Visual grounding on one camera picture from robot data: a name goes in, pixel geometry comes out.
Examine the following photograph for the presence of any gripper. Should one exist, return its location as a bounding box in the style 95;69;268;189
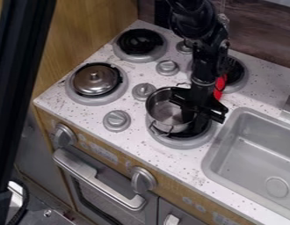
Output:
168;78;230;136

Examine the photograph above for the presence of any silver pot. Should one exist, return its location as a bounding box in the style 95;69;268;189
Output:
143;85;200;137

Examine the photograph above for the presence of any red toy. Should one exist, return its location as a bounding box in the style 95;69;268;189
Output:
212;73;230;101

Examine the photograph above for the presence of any toy sink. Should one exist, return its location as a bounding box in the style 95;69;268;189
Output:
199;106;290;221

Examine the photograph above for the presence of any toy stove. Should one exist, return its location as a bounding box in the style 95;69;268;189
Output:
63;27;251;150

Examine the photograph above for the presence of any silver lid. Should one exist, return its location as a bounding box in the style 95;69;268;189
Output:
70;64;122;98

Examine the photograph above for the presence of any black metal frame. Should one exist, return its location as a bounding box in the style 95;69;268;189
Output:
0;0;59;196

